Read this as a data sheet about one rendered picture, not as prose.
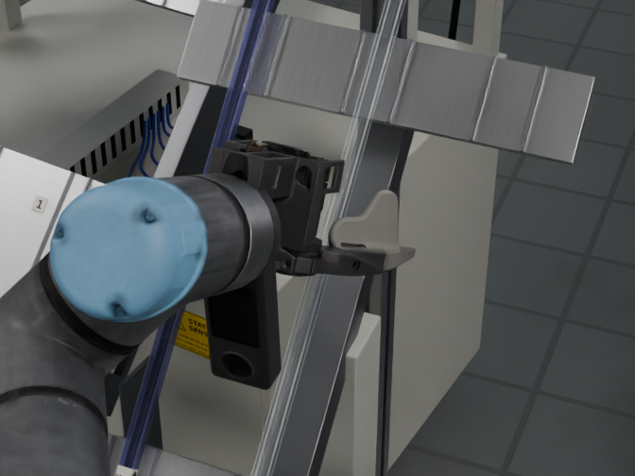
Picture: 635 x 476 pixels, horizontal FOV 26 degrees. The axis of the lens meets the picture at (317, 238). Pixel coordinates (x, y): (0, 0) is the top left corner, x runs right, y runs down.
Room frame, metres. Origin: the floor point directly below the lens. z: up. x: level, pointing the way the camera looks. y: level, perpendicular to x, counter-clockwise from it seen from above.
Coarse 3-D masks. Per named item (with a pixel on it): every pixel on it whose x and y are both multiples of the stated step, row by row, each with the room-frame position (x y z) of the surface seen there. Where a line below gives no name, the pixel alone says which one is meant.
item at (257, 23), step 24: (264, 0) 1.03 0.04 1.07; (264, 24) 1.01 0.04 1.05; (240, 48) 1.00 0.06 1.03; (240, 72) 0.99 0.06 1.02; (240, 96) 0.97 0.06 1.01; (216, 144) 0.94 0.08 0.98; (168, 336) 0.84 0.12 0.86; (168, 360) 0.83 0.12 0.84; (144, 384) 0.81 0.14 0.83; (144, 408) 0.80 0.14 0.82; (144, 432) 0.79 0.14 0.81
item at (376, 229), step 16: (384, 192) 0.81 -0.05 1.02; (368, 208) 0.80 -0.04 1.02; (384, 208) 0.80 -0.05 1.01; (336, 224) 0.78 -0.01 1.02; (352, 224) 0.78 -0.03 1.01; (368, 224) 0.79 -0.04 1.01; (384, 224) 0.80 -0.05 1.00; (336, 240) 0.77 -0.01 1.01; (352, 240) 0.78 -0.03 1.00; (368, 240) 0.79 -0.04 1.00; (384, 240) 0.79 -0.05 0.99; (400, 256) 0.80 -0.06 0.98; (384, 272) 0.78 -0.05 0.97
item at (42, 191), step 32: (0, 160) 1.12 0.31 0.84; (32, 160) 1.11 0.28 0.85; (0, 192) 1.10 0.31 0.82; (32, 192) 1.09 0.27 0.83; (64, 192) 1.08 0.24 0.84; (0, 224) 1.07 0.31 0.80; (32, 224) 1.06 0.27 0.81; (0, 256) 1.05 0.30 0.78; (32, 256) 1.04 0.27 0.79; (0, 288) 1.02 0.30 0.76
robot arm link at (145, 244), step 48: (96, 192) 0.60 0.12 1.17; (144, 192) 0.60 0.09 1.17; (192, 192) 0.64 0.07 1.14; (96, 240) 0.58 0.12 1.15; (144, 240) 0.58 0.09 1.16; (192, 240) 0.59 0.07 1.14; (240, 240) 0.64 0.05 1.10; (96, 288) 0.57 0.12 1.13; (144, 288) 0.56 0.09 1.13; (192, 288) 0.59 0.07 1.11; (144, 336) 0.59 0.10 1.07
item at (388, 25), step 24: (384, 24) 0.98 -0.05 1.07; (384, 48) 0.97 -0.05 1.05; (384, 72) 0.96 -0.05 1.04; (360, 96) 0.95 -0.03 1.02; (360, 120) 0.93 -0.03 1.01; (360, 144) 0.92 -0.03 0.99; (336, 216) 0.88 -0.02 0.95; (312, 288) 0.84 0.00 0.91; (312, 312) 0.83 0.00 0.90; (288, 360) 0.80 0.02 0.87; (288, 384) 0.79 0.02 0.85; (288, 408) 0.78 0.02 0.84; (264, 432) 0.77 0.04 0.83; (264, 456) 0.75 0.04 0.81
